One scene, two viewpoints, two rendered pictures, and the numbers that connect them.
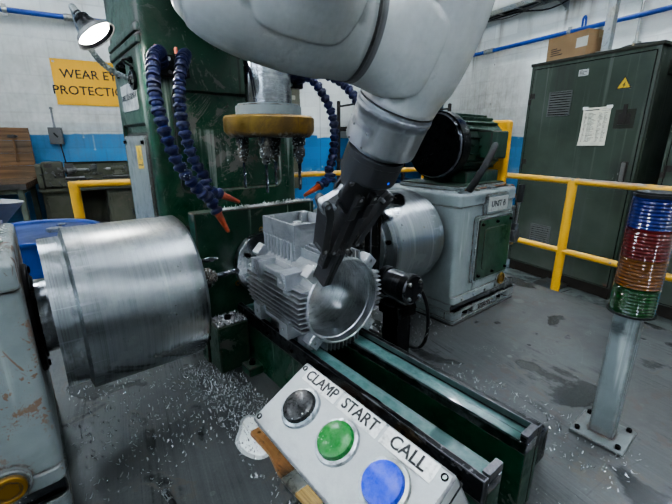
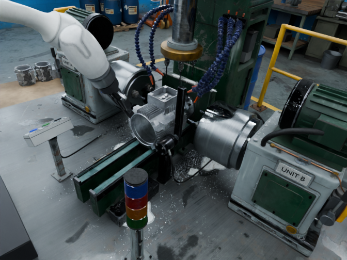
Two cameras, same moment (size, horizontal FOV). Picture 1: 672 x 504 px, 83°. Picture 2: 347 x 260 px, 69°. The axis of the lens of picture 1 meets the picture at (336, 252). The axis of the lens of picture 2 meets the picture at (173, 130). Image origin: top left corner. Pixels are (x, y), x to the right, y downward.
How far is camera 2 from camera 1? 111 cm
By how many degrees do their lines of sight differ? 68
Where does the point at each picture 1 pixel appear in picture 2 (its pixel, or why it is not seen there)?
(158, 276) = not seen: hidden behind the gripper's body
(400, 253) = (196, 140)
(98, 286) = not seen: hidden behind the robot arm
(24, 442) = (90, 102)
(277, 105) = (169, 44)
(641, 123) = not seen: outside the picture
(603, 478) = (109, 247)
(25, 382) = (90, 91)
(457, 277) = (238, 187)
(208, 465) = (111, 140)
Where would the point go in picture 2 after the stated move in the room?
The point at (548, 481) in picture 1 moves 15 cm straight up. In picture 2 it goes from (107, 226) to (104, 201)
